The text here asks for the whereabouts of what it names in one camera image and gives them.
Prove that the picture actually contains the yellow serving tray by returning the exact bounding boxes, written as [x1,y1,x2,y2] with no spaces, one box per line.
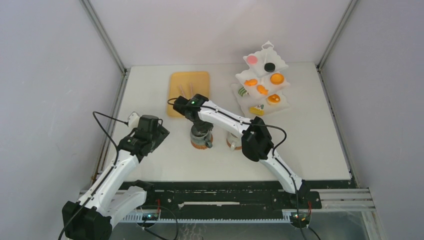
[166,71,210,100]

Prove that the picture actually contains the pink handled metal tongs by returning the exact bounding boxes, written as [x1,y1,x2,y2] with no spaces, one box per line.
[178,82,194,99]

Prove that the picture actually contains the grey mug with rattan lid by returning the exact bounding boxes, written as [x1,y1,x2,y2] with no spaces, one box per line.
[190,126,213,150]

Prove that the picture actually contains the green layered cake slice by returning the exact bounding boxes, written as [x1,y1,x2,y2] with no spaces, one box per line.
[237,87,249,97]

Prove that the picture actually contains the small orange pastry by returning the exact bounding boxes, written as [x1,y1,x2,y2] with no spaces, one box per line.
[244,78,258,87]

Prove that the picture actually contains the yellow cream cake slice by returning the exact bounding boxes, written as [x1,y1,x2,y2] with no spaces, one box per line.
[248,104,265,116]

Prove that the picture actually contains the white three tier stand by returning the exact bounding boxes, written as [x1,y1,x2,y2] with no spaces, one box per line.
[230,41,291,118]

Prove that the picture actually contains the orange glazed donut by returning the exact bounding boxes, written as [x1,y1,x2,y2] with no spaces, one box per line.
[266,94,281,106]

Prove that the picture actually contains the black round cookie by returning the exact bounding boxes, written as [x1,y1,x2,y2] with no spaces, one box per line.
[264,62,276,73]

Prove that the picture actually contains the orange round tart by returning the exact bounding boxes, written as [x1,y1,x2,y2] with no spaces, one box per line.
[269,73,285,85]

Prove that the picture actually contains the round rattan coaster lid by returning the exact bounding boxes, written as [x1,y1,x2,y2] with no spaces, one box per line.
[190,133,214,150]
[226,137,242,151]

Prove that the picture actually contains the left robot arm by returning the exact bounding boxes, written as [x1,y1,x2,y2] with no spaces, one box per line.
[58,112,170,240]

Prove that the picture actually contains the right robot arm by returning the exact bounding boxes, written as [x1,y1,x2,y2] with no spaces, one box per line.
[168,94,310,208]

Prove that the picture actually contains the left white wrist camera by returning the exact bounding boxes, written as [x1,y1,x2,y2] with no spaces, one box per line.
[127,111,140,130]

